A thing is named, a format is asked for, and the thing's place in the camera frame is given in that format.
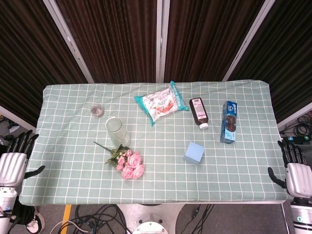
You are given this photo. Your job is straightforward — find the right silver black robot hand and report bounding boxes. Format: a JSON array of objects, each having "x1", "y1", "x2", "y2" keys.
[{"x1": 267, "y1": 139, "x2": 312, "y2": 198}]

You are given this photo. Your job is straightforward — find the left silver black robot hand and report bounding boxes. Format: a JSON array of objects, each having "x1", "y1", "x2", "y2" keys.
[{"x1": 0, "y1": 130, "x2": 46, "y2": 187}]

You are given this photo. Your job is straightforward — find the pink rose bouquet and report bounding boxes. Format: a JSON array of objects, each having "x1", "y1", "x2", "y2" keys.
[{"x1": 93, "y1": 141, "x2": 145, "y2": 181}]

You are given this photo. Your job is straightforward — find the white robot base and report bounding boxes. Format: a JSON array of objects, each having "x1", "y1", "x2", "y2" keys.
[{"x1": 116, "y1": 203, "x2": 186, "y2": 234}]

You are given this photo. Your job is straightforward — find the clear glass jar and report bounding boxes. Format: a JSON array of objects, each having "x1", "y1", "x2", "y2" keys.
[{"x1": 105, "y1": 117, "x2": 131, "y2": 148}]

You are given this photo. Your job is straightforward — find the black white sneaker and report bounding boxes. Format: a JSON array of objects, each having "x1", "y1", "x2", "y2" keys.
[{"x1": 25, "y1": 206, "x2": 45, "y2": 233}]

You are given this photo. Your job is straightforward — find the yellow floor tape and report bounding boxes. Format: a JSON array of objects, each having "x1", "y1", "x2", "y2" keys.
[{"x1": 61, "y1": 204, "x2": 73, "y2": 227}]

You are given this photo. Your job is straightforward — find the blue cookie box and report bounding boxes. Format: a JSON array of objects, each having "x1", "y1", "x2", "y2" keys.
[{"x1": 220, "y1": 100, "x2": 238, "y2": 144}]

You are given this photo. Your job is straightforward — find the small round glass lid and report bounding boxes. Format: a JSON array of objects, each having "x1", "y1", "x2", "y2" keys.
[{"x1": 91, "y1": 104, "x2": 105, "y2": 118}]

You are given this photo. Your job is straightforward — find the light blue cube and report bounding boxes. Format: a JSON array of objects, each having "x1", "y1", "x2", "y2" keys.
[{"x1": 183, "y1": 141, "x2": 205, "y2": 165}]

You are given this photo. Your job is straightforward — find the dark brown curtain panel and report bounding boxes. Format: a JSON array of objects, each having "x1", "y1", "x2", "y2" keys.
[
  {"x1": 0, "y1": 0, "x2": 89, "y2": 127},
  {"x1": 163, "y1": 0, "x2": 267, "y2": 83},
  {"x1": 228, "y1": 0, "x2": 312, "y2": 124},
  {"x1": 55, "y1": 0, "x2": 158, "y2": 84}
]

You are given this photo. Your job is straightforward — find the brown bottle white cap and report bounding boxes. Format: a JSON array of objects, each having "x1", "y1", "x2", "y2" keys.
[{"x1": 189, "y1": 97, "x2": 210, "y2": 130}]

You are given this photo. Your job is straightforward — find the green checkered tablecloth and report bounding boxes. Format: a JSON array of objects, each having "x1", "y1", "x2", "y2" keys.
[{"x1": 19, "y1": 78, "x2": 292, "y2": 205}]

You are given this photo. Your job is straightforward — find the teal white snack bag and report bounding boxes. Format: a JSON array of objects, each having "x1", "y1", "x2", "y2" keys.
[{"x1": 134, "y1": 80, "x2": 190, "y2": 126}]

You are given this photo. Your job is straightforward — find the black cable bundle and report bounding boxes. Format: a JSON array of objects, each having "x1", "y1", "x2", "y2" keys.
[{"x1": 280, "y1": 115, "x2": 312, "y2": 141}]

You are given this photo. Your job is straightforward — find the white floor cable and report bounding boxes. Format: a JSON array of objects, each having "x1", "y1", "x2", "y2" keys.
[{"x1": 49, "y1": 220, "x2": 91, "y2": 234}]

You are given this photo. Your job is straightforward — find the black floor cables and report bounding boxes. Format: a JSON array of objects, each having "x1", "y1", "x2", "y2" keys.
[{"x1": 57, "y1": 204, "x2": 130, "y2": 234}]

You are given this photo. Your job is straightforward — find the white partition frame post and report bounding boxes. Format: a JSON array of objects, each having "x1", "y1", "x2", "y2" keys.
[
  {"x1": 42, "y1": 0, "x2": 95, "y2": 84},
  {"x1": 155, "y1": 0, "x2": 171, "y2": 83},
  {"x1": 221, "y1": 0, "x2": 277, "y2": 82}
]

